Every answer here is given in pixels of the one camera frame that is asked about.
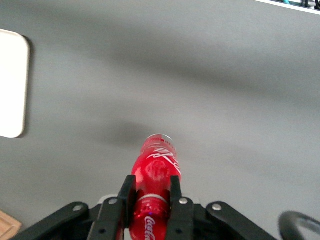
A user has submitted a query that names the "beige plastic tray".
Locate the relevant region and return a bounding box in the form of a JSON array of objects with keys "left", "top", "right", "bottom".
[{"left": 0, "top": 28, "right": 31, "bottom": 139}]

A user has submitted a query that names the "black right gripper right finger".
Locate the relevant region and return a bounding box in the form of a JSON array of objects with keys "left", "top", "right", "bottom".
[{"left": 167, "top": 174, "right": 277, "bottom": 240}]

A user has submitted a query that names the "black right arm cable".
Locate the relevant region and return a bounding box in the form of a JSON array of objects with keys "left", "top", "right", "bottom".
[{"left": 277, "top": 210, "right": 320, "bottom": 240}]

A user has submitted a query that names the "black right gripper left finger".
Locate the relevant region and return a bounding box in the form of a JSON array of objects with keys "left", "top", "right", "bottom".
[{"left": 14, "top": 174, "right": 138, "bottom": 240}]

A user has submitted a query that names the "red coke bottle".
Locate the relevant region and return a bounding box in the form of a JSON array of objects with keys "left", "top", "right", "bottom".
[{"left": 128, "top": 133, "right": 182, "bottom": 240}]

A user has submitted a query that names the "oak wooden drawer cabinet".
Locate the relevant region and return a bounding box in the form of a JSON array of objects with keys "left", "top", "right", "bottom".
[{"left": 0, "top": 208, "right": 23, "bottom": 240}]

